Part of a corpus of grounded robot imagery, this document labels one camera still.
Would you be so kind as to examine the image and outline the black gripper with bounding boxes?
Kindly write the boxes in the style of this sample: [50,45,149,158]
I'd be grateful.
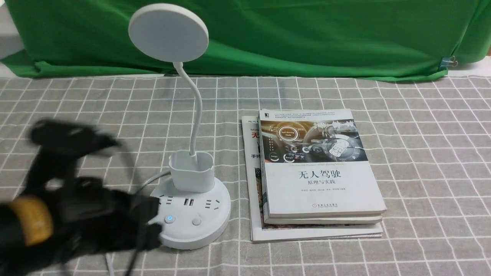
[23,118,163,257]

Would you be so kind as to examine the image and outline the white desk lamp with socket base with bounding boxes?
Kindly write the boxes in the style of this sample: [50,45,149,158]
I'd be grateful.
[128,3,231,250]

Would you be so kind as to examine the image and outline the blue binder clip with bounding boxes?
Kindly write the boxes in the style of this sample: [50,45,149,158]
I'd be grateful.
[438,56,459,71]

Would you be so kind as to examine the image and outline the magazine under books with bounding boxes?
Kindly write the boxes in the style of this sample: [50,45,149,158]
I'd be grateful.
[242,116,383,242]

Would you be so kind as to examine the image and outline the white self-driving textbook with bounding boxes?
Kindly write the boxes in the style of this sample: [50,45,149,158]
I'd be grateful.
[258,109,387,219]

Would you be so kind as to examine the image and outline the white lamp power cable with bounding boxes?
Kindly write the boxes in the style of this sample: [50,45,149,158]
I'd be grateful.
[104,171,171,276]

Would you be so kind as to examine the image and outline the grey checked tablecloth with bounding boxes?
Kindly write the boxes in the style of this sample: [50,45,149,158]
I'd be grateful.
[0,77,491,276]

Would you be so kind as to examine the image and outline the green backdrop cloth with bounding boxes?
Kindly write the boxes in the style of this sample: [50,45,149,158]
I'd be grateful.
[2,0,491,81]

